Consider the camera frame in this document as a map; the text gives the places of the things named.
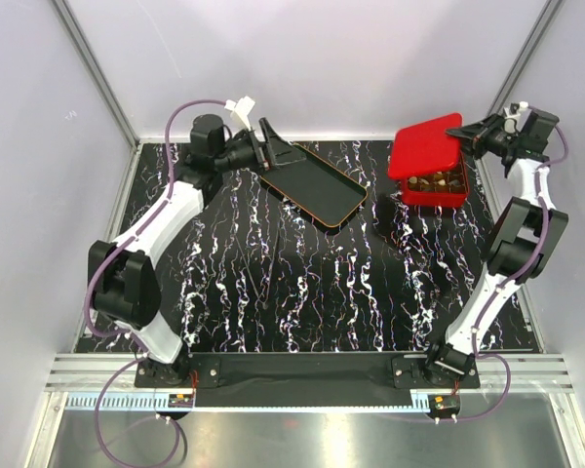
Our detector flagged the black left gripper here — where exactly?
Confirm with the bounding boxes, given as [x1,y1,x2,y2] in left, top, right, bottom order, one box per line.
[215,119,305,176]

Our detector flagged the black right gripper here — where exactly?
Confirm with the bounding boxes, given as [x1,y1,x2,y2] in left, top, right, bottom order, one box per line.
[444,112,520,160]

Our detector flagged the red box lid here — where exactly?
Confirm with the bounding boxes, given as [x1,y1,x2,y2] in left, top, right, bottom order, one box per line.
[387,113,462,180]

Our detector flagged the red chocolate box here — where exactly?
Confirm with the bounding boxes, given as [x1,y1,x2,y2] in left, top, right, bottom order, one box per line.
[401,158,470,208]

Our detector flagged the metal tweezers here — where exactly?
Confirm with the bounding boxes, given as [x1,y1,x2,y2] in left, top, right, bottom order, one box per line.
[234,227,282,309]

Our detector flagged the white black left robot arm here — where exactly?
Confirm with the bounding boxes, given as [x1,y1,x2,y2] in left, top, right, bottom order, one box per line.
[83,114,306,386]

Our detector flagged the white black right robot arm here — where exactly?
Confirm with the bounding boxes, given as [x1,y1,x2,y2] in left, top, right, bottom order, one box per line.
[421,101,568,387]

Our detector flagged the dark green gold-rimmed tray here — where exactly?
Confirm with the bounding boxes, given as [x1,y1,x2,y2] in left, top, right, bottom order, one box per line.
[261,144,368,230]

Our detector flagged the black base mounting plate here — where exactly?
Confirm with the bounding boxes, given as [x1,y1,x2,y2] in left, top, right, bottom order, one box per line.
[135,352,481,411]

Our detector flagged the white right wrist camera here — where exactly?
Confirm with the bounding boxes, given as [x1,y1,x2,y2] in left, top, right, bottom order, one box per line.
[503,101,529,135]

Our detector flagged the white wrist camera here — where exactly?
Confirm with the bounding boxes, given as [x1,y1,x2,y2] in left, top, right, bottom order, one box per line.
[503,101,529,135]
[224,96,255,131]

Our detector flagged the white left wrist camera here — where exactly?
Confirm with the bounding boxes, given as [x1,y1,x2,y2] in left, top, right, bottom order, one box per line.
[224,96,255,131]

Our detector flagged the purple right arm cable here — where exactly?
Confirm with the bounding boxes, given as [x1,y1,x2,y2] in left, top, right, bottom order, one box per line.
[467,121,574,425]

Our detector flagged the aluminium frame post right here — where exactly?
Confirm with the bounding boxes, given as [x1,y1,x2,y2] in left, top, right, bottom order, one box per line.
[484,0,565,119]

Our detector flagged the aluminium frame post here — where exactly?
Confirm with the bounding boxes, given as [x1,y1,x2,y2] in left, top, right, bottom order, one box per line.
[48,0,142,147]
[484,0,565,119]

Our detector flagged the aluminium frame post left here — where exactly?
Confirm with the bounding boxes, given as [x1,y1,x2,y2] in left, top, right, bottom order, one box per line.
[48,0,142,147]

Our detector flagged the aluminium front rail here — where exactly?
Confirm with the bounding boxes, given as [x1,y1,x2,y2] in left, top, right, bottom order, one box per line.
[46,353,573,414]

